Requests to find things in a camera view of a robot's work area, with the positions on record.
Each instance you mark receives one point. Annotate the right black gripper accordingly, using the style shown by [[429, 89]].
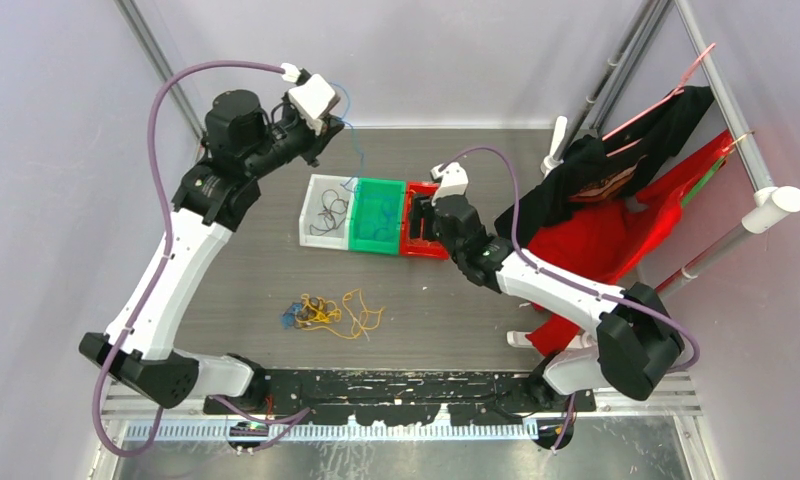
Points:
[[426, 212]]

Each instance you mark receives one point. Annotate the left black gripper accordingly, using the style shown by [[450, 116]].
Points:
[[331, 125]]

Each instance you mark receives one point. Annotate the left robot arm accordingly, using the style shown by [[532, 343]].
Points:
[[242, 145]]

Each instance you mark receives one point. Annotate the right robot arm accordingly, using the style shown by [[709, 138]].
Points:
[[635, 345]]

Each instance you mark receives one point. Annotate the red plastic bin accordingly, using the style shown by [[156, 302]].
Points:
[[418, 248]]

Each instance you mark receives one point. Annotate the green plastic bin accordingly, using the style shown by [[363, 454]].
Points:
[[376, 222]]

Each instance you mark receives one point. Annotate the white plastic bin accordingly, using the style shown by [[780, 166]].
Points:
[[324, 220]]

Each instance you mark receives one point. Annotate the red shirt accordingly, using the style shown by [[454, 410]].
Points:
[[604, 240]]

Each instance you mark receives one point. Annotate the black shirt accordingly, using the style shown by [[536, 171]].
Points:
[[587, 174]]

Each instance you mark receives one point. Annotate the white rack base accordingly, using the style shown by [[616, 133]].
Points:
[[519, 339]]

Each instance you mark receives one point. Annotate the pink hanger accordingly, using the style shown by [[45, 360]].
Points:
[[678, 89]]

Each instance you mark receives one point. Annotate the green hanger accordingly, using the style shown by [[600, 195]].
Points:
[[720, 161]]

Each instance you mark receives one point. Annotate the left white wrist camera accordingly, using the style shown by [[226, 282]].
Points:
[[313, 97]]

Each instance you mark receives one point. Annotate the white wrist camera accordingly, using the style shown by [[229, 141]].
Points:
[[313, 97], [451, 178]]

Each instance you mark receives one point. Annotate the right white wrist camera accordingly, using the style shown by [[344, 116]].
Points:
[[451, 178]]

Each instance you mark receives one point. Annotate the white rack post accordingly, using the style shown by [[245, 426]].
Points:
[[552, 159]]

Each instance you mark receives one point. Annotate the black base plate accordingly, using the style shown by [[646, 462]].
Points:
[[400, 398]]

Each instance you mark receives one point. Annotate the metal clothes rail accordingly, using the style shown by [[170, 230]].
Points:
[[772, 203]]

